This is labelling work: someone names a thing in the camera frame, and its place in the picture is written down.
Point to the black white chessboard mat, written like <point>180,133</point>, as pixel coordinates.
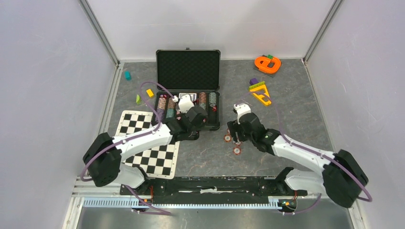
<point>157,162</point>

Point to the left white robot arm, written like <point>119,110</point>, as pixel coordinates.
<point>104,160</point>

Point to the purple poker chip roll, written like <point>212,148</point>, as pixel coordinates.
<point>160,115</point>

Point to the grey green chip roll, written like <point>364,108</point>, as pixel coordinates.
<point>212,99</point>

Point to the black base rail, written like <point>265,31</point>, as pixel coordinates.
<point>217,192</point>

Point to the brown 100 chip roll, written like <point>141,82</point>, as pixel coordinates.
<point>171,104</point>

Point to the blue playing card deck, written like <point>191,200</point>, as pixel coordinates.
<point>193,96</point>

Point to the purple toy block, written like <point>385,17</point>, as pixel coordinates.
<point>253,81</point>

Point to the green half-round block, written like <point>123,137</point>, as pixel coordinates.
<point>138,99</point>

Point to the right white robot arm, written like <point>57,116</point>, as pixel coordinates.
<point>337,175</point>

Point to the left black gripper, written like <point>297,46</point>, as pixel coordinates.
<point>198,127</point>

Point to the yellow toy block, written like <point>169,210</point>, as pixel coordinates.
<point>150,93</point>

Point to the yellow triangle toy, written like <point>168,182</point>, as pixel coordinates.
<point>261,93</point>

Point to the brown poker chip roll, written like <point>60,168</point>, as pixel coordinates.
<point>202,98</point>

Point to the orange toy track piece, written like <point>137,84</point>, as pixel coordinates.
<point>267,64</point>

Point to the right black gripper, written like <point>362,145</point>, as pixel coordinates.
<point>234,126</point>

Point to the teal toy block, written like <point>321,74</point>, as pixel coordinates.
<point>127,75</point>

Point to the pink brown chip roll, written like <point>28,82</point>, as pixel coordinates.
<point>162,103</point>

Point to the teal poker chip roll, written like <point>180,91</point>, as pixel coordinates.
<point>170,113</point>

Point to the black poker carrying case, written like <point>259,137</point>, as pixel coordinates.
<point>190,71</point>

